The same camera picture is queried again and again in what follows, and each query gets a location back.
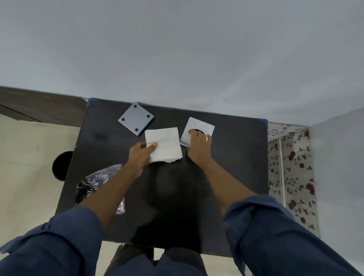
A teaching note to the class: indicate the person's left hand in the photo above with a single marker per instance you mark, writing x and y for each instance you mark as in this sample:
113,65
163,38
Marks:
139,160

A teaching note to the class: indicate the person's right hand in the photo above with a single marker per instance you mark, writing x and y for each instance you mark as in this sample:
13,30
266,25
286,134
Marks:
200,149

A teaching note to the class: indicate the person's left thumb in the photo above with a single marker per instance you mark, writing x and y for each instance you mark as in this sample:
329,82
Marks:
152,147

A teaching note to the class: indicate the person's right thumb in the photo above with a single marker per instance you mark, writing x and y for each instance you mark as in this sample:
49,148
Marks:
193,135

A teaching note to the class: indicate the white square card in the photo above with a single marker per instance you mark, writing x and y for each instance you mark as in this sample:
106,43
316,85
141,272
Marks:
196,123

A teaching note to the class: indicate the white paper napkin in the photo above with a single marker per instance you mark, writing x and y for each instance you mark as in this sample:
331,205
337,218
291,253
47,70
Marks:
166,143

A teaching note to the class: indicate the person's right forearm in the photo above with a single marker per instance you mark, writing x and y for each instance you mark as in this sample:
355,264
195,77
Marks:
224,187

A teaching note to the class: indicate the person's left forearm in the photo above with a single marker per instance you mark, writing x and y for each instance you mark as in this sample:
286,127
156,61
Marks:
112,196

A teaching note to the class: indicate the grey square device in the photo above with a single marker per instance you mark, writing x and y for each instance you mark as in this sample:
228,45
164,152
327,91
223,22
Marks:
136,118

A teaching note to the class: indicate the clear plastic packet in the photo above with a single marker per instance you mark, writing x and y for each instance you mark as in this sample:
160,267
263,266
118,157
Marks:
95,182

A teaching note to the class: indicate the blue tape piece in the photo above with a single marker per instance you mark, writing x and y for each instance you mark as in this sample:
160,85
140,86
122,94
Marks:
92,100

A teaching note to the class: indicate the black round stool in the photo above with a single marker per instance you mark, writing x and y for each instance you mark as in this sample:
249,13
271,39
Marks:
63,166

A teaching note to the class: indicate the dark trousers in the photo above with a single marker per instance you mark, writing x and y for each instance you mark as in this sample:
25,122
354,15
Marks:
125,254

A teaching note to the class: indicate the dark brown wooden panel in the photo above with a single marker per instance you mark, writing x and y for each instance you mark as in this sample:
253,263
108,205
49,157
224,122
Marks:
37,106

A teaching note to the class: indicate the blue shirt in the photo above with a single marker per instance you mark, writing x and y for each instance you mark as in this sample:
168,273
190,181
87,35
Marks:
57,250

